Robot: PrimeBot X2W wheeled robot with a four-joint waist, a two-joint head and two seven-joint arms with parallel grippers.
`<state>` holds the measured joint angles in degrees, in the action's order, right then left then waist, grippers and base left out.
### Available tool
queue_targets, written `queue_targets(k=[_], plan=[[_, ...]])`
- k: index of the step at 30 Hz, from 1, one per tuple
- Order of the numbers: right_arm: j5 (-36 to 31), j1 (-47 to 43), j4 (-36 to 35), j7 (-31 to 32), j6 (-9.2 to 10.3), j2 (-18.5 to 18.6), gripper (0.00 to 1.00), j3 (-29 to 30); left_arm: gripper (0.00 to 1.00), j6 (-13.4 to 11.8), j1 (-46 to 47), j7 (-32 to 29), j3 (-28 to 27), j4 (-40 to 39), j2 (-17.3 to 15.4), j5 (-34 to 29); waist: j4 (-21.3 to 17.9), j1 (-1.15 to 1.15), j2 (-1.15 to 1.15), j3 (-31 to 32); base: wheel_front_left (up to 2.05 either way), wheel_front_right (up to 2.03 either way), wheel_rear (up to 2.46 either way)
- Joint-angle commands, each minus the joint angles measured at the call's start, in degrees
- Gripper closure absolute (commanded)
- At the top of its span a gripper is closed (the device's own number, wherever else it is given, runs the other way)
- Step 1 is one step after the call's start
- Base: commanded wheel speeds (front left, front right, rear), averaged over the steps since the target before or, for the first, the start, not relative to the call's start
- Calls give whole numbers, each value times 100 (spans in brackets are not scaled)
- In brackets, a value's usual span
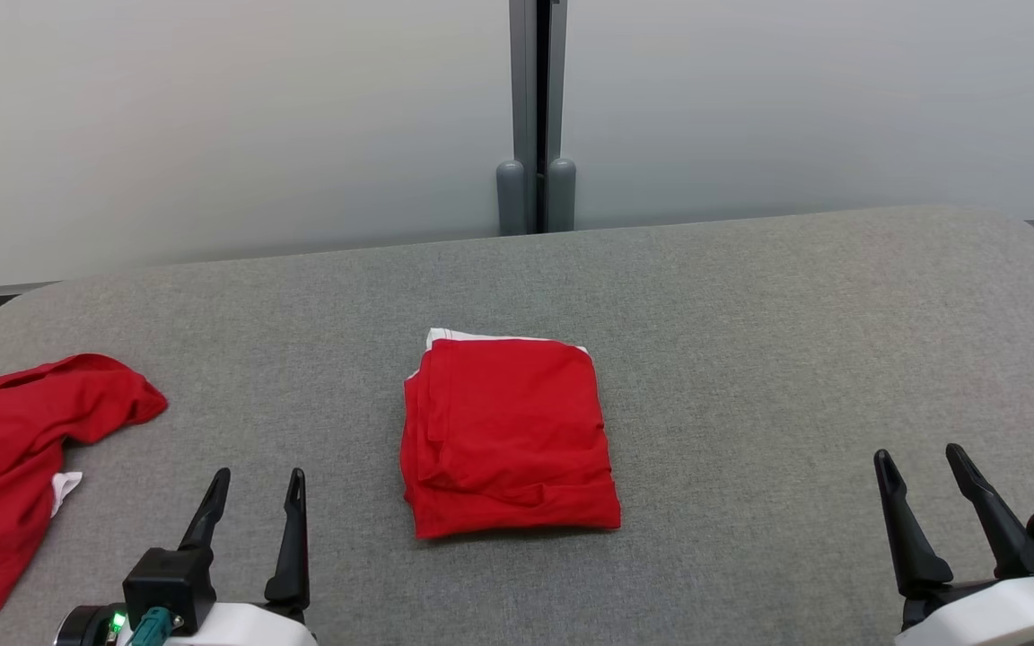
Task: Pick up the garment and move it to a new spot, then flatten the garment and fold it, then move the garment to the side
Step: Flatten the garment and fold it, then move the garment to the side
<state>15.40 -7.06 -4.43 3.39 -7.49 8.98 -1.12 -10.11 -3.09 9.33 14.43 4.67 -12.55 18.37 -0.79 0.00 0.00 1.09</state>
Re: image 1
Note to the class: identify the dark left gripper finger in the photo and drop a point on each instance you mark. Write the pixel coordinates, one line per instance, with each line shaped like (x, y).
(207, 520)
(293, 556)

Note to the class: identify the red garment with white band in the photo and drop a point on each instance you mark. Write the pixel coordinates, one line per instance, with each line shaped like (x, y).
(508, 431)

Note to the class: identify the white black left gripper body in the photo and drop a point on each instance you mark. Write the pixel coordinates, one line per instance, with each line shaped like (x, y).
(248, 628)

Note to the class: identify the teal camera connector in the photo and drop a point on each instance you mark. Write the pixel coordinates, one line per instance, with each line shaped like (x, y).
(153, 628)

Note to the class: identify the grey partition joining post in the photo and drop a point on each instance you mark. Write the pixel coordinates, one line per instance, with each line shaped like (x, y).
(521, 90)

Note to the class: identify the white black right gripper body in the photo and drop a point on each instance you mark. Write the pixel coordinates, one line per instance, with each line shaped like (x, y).
(993, 619)

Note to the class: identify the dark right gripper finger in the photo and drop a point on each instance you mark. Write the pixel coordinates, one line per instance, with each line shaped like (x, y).
(1002, 538)
(916, 556)

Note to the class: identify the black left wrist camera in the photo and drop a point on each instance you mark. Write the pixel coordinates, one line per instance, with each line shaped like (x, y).
(167, 583)

